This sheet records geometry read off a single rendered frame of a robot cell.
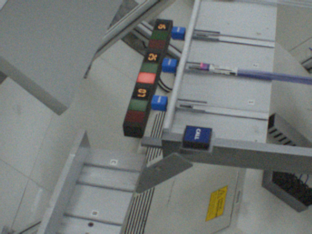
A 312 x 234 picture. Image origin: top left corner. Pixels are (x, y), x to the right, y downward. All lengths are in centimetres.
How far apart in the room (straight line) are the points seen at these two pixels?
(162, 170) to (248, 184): 35
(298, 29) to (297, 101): 105
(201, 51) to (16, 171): 74
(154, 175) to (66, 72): 28
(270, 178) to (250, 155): 34
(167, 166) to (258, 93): 26
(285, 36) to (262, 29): 144
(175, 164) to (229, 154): 11
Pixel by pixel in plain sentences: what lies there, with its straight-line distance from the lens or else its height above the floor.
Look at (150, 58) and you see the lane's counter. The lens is 138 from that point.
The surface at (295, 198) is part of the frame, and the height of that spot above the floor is 65.
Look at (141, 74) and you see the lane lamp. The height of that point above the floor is 65.
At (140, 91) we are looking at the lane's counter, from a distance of 131.
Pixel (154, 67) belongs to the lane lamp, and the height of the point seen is 67.
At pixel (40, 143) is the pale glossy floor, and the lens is 194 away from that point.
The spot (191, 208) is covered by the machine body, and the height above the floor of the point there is 43.
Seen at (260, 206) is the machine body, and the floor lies 62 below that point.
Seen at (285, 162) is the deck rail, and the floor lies 87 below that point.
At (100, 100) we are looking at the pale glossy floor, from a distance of 216.
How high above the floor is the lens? 153
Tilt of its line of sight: 42 degrees down
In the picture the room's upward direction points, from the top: 58 degrees clockwise
